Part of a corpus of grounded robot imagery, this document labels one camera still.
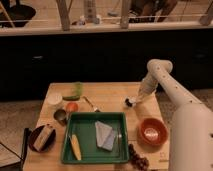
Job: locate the small metal cup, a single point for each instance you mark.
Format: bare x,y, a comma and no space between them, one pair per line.
60,115

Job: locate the dark round plate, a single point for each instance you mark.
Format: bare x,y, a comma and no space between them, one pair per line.
34,135

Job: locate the red bowl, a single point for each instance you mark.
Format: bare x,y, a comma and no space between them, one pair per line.
152,132

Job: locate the blue folded cloth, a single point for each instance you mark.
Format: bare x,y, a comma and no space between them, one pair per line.
105,135

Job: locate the green plastic tray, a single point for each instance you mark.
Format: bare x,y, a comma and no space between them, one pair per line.
82,124

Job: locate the yellow corn cob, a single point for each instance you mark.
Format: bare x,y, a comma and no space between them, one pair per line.
76,147

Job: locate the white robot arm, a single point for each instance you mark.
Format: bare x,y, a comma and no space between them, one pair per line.
191,132

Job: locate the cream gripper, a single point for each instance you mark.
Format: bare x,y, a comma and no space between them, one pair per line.
141,97

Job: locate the white cup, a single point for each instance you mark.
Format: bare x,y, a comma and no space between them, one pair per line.
54,99

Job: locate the orange tomato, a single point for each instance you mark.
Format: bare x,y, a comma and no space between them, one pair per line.
71,107

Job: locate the metal spoon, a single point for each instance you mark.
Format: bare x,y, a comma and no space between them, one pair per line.
95,109

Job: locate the black stand left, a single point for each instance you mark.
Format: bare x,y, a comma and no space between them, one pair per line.
17,166

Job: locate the bunch of dark grapes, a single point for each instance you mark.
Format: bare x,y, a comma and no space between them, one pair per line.
141,163

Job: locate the sandwich slice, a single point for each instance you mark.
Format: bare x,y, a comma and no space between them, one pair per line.
43,137

